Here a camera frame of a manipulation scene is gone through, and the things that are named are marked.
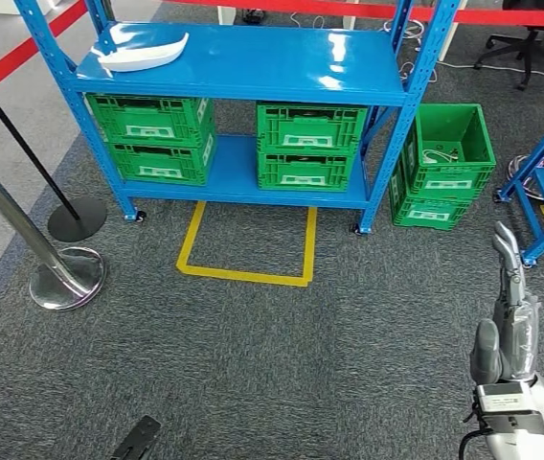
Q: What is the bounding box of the green plastic crate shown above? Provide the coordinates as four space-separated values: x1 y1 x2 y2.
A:
402 103 497 203
85 93 216 149
107 129 217 187
256 103 369 157
257 150 357 193
389 155 475 232

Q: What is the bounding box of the chrome barrier stanchion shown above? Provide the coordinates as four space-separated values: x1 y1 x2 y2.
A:
506 153 544 203
0 142 107 312

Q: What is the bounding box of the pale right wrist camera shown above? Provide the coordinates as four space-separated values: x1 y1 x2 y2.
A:
474 379 544 437

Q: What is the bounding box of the black office chair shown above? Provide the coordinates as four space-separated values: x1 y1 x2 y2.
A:
473 0 544 91

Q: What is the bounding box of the white cabinet panel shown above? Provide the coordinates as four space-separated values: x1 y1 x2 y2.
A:
437 18 461 63

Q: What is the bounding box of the black barrier stanchion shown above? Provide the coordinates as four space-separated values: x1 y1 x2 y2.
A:
0 59 109 243

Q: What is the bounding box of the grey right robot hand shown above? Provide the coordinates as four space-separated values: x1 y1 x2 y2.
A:
469 221 541 386

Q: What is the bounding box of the black left wrist bracket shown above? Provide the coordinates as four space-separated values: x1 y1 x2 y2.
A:
109 415 162 460

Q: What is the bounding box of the white cable bundle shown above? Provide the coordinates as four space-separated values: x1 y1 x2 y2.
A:
421 147 461 167

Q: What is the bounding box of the white curved plastic part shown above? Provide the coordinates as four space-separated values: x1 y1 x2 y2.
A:
91 32 190 73

